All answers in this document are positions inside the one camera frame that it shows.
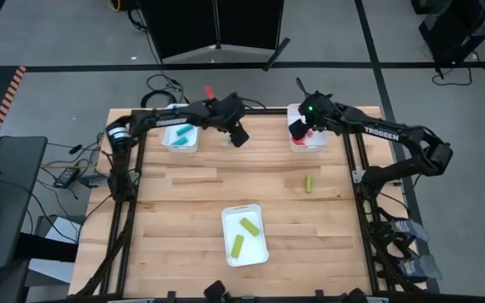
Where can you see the black table-level camera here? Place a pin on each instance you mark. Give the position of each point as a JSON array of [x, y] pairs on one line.
[[215, 291]]

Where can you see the dark grey desk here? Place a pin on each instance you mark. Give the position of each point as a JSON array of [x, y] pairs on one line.
[[2, 198]]

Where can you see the large white plastic bin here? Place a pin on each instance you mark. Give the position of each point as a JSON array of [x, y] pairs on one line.
[[245, 235]]

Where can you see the black power supply brick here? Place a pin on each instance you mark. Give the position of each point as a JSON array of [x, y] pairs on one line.
[[66, 177]]

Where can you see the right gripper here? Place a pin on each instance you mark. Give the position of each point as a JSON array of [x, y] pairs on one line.
[[316, 110]]

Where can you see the black table clamp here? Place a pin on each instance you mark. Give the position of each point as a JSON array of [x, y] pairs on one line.
[[355, 295]]

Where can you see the green block with eyes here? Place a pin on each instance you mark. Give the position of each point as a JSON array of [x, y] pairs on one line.
[[308, 184], [237, 246], [249, 226]]

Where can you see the grey foot pedal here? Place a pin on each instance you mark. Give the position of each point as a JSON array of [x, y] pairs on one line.
[[421, 267], [411, 229]]

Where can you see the teal block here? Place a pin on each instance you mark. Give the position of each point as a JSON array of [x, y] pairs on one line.
[[179, 141], [184, 129]]

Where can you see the red plastic piece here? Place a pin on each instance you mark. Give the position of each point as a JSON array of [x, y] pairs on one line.
[[210, 93]]

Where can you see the black aluminium table frame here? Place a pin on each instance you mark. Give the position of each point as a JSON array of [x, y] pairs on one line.
[[369, 219], [120, 235]]

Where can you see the small white plastic bin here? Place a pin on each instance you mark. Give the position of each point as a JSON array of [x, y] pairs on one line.
[[180, 130], [310, 145]]

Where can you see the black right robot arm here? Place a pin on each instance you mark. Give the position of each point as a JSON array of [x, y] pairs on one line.
[[394, 134]]

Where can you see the black equipment cart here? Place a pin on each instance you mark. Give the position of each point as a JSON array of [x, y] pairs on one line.
[[461, 29]]

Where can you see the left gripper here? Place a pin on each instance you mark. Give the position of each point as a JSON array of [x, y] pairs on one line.
[[229, 111]]

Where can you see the red-orange block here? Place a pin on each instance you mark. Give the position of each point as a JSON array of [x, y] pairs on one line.
[[299, 142], [308, 135]]

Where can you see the black divider panel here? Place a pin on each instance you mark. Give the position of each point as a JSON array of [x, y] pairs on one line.
[[215, 25]]

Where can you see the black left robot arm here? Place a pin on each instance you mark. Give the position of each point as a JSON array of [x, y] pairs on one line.
[[158, 120]]

